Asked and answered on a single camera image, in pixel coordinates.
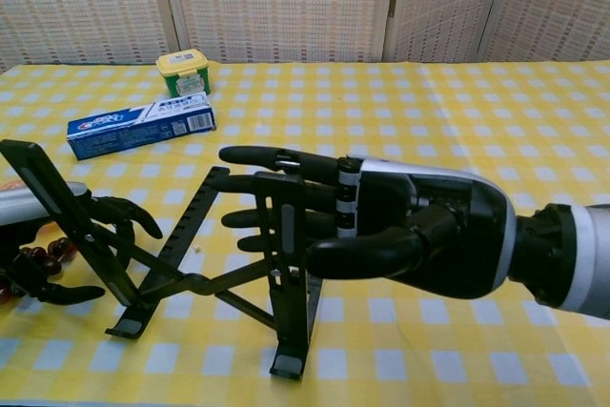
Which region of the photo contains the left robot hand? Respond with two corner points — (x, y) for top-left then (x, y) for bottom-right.
(0, 181), (164, 306)

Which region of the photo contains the yellow checkered tablecloth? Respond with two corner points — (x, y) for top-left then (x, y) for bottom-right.
(0, 61), (610, 407)

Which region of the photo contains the yellow green lidded container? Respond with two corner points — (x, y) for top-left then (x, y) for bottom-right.
(155, 50), (212, 97)

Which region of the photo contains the blue toothpaste box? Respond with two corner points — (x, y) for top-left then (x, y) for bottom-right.
(66, 91), (218, 161)

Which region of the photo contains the black folding laptop stand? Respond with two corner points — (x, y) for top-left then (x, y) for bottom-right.
(0, 138), (324, 382)

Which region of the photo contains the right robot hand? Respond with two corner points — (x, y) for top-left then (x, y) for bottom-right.
(217, 144), (519, 301)

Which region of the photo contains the orange drink bottle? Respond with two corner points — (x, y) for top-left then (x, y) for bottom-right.
(0, 179), (68, 239)

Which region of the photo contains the dark red grape bunch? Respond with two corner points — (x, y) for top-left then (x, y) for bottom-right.
(0, 237), (77, 306)

